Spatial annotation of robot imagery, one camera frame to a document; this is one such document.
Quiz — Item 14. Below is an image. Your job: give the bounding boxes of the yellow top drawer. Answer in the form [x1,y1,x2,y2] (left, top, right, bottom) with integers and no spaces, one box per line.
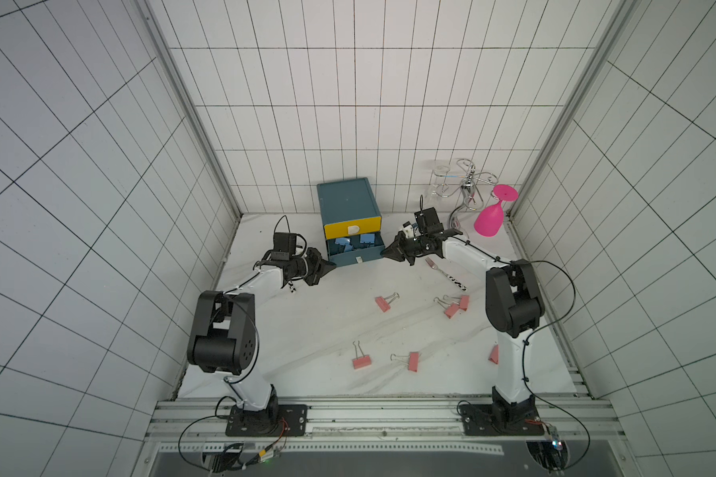
[323,216,382,240]

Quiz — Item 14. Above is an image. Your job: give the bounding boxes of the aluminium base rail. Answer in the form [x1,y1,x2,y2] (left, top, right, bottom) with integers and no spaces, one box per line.
[145,395,624,455]

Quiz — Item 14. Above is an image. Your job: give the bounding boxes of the teal drawer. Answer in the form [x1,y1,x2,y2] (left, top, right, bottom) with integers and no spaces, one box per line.
[326,232,385,268]

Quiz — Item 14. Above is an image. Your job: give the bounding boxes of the pink clip top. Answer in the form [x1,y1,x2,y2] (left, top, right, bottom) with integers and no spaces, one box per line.
[375,292,400,312]

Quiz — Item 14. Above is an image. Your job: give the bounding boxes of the teal drawer cabinet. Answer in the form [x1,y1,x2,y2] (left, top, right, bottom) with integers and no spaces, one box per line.
[316,178,382,233]

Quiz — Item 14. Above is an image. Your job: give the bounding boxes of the clear wine glass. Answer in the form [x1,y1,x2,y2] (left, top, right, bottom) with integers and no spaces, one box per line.
[424,163,453,207]

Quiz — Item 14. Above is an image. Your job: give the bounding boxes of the pink plastic wine glass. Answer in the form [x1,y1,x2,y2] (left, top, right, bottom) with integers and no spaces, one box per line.
[473,184,519,238]

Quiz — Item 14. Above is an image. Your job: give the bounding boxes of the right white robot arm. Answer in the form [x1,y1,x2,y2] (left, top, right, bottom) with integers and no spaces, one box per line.
[381,231,545,429]

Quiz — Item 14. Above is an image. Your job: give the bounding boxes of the pink clip right pair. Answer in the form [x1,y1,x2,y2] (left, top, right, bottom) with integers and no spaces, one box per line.
[434,297,459,319]

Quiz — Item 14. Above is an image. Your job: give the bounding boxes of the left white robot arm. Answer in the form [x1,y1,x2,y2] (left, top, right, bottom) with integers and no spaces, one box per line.
[187,248,336,423]

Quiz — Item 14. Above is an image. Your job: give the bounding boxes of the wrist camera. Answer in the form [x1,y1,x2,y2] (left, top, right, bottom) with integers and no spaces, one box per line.
[272,232,306,260]
[402,207,445,239]

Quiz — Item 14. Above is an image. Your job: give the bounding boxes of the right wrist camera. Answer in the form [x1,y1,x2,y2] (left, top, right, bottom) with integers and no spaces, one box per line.
[402,207,445,239]

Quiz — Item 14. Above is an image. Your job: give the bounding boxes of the chrome glass rack stand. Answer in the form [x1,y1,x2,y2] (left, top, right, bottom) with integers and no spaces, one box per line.
[447,158,498,227]

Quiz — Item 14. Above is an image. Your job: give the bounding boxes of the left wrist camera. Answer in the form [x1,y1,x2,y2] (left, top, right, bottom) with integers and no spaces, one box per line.
[272,232,306,260]

